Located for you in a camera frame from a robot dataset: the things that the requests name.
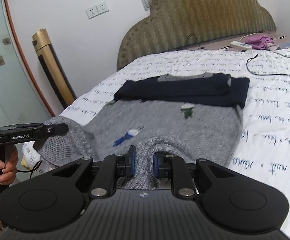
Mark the grey navy knit sweater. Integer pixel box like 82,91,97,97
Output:
33,73,250,190

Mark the person's left hand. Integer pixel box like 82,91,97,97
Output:
0,145,18,185

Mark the frosted glass door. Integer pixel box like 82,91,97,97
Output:
0,0,53,126

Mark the white script-print bed quilt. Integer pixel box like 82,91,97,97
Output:
21,47,290,240

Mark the gold black rolled tube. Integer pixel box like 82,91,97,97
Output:
32,28,77,109

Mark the purple cloth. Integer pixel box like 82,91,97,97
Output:
245,34,274,50

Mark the olive upholstered headboard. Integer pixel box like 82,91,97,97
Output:
117,0,276,70

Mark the black cable on bed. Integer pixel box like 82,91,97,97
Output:
245,51,290,77

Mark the thin black wire at headboard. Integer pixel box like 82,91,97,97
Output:
182,32,208,51

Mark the white wall socket pair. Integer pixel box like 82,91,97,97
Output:
86,2,110,19

